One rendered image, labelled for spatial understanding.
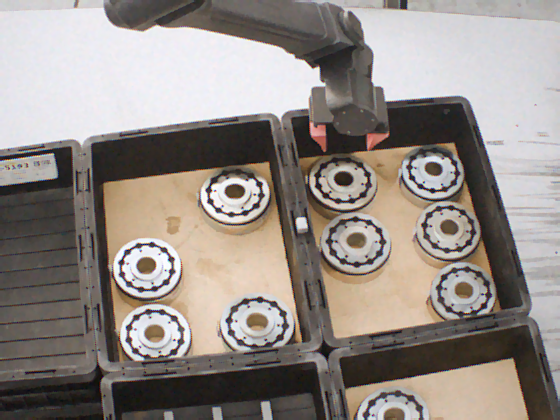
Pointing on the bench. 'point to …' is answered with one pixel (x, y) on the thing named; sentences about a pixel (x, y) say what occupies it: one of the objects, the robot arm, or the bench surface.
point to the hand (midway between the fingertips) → (346, 144)
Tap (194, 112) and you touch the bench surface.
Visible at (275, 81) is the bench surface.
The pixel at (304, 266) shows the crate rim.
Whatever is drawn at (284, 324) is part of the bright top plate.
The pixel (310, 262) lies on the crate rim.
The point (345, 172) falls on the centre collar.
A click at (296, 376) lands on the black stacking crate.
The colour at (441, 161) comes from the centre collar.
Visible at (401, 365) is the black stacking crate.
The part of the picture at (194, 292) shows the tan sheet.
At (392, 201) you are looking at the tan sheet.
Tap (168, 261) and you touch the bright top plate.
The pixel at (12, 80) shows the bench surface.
